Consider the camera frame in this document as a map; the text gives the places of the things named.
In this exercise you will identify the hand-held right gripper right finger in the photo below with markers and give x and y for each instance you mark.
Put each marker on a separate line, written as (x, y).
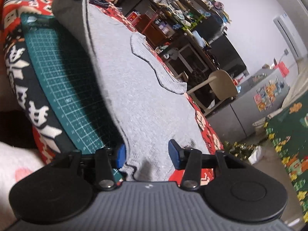
(174, 154)

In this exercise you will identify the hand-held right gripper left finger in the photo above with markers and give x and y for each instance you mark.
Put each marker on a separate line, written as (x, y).
(120, 155)

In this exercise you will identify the grey knit sweater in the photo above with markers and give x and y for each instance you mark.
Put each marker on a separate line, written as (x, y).
(144, 96)

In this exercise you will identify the red printed box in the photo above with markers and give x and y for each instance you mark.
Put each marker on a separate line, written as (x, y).
(134, 16)

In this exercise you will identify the small Christmas tree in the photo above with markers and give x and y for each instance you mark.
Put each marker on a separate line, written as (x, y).
(240, 149)

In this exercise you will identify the grey refrigerator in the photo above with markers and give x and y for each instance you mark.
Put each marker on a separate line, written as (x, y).
(240, 115)

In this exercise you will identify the red broom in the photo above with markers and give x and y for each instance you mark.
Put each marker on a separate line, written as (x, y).
(149, 24)

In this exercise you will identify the white cloth under tapestry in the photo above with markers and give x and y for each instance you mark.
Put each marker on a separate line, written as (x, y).
(256, 156)

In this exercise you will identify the cream plastic chair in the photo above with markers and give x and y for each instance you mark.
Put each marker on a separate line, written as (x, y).
(223, 86)

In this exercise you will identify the red patterned blanket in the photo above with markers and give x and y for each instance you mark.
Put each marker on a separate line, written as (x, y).
(14, 60)

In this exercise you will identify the green cutting mat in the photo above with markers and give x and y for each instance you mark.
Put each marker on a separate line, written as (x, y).
(62, 77)

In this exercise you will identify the brown wooden drawer chest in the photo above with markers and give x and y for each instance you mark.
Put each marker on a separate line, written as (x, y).
(154, 31)

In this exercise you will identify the cluttered dark shelf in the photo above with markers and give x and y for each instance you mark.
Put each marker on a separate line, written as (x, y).
(173, 7)

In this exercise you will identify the white drawer unit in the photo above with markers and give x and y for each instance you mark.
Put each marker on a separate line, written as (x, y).
(182, 48)

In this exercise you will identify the colourful fridge magnets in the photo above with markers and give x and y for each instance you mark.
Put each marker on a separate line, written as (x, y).
(269, 93)

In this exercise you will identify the black computer monitor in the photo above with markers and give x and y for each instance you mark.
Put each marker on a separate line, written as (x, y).
(228, 55)

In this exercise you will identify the green Christmas tapestry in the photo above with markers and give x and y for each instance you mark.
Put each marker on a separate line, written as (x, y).
(288, 137)

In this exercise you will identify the light blue cloth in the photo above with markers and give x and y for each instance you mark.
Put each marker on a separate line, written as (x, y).
(199, 38)

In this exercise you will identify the black computer tower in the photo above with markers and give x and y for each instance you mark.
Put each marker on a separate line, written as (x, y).
(211, 28)

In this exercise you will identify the red paper bag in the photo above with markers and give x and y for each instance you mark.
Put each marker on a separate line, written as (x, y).
(282, 68)

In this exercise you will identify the white curtain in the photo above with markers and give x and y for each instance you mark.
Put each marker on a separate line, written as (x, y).
(298, 86)

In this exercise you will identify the white air conditioner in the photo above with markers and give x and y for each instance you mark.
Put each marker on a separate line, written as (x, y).
(288, 33)

